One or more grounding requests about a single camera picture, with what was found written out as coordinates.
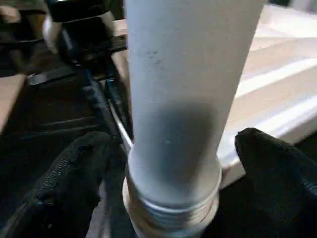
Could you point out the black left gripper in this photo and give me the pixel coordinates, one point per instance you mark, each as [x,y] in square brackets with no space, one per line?
[86,47]

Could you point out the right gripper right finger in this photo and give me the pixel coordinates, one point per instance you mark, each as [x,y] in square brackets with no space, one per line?
[280,193]

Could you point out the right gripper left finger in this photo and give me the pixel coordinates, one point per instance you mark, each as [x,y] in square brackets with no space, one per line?
[64,193]

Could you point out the white plastic table leg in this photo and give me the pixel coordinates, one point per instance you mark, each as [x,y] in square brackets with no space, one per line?
[178,74]

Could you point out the white plastic table top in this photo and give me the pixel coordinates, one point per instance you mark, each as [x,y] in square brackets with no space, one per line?
[272,86]

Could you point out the black work mat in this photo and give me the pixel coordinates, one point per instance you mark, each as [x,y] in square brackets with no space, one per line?
[49,111]

